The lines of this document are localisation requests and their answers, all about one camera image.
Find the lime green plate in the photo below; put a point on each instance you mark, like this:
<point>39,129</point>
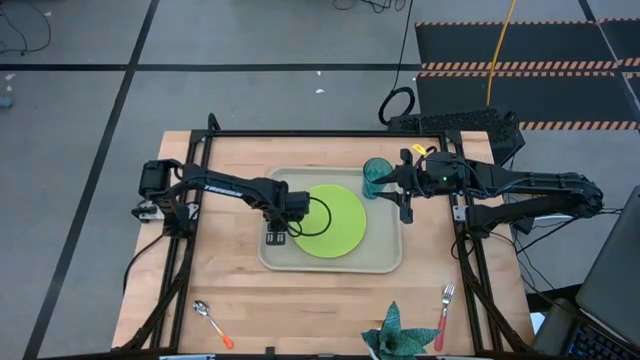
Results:
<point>340,225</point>

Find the teal plastic cup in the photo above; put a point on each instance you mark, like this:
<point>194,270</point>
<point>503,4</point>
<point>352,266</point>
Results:
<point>372,190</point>

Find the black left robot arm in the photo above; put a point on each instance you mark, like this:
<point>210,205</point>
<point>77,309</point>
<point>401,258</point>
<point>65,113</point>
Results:
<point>220,186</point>

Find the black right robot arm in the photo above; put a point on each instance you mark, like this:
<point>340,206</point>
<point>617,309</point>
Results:
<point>540,182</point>

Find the teal leafy artificial plant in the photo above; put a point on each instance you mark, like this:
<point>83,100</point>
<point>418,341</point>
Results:
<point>397,340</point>

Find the black aluminium table frame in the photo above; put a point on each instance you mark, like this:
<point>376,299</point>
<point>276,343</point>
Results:
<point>325,133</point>

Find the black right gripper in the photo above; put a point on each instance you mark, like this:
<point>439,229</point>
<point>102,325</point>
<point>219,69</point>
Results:
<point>440,175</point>

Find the beige plastic tray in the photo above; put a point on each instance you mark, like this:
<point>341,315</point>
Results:
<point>380,240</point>

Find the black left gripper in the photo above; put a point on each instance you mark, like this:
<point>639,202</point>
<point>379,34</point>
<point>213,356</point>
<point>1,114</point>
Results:
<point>290,207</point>

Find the black hazard-striped floor mat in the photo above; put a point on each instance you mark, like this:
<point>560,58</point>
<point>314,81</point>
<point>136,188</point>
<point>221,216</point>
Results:
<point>550,45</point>

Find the black perforated computer case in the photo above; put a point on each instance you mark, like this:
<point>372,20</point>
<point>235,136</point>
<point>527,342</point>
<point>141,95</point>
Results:
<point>460,122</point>

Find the yellow tag on gripper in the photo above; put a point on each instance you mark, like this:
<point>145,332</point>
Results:
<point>419,149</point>

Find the dark grey laptop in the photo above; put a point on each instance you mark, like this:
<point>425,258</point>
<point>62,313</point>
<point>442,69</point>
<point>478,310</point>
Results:
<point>612,265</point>

